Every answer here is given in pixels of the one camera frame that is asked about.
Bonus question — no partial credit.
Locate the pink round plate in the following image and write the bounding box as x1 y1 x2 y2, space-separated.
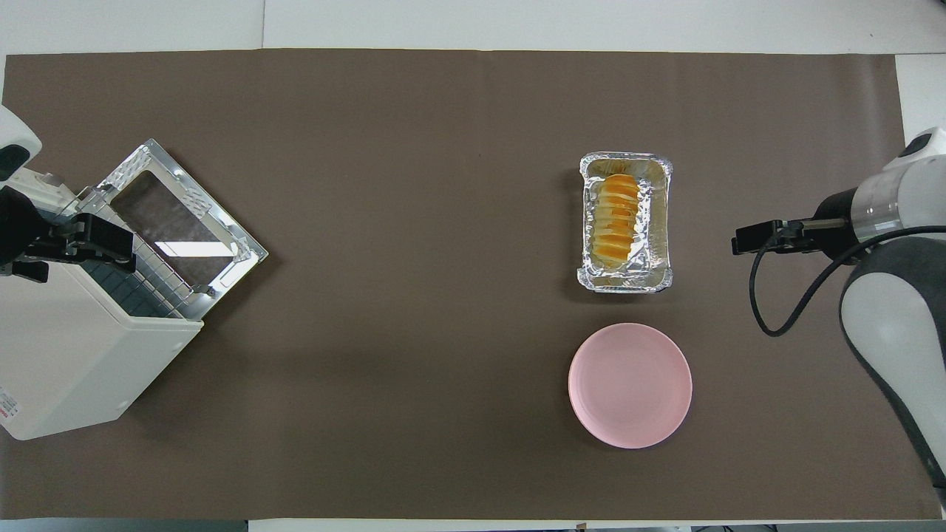
568 323 693 449

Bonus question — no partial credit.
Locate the glass oven door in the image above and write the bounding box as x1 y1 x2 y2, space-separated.
98 138 269 320

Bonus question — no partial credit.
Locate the metal oven rack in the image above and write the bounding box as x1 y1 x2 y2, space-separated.
78 207 217 320

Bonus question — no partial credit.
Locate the brown table mat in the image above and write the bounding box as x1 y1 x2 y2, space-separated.
0 49 943 522

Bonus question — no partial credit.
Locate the cream toaster oven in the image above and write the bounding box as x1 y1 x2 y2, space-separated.
0 168 205 442

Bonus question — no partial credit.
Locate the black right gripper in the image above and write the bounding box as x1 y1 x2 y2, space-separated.
732 188 860 261

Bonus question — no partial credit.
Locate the aluminium foil tray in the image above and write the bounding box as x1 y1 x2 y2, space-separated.
577 151 674 294

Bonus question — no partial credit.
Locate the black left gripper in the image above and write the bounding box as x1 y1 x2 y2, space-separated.
0 188 139 283

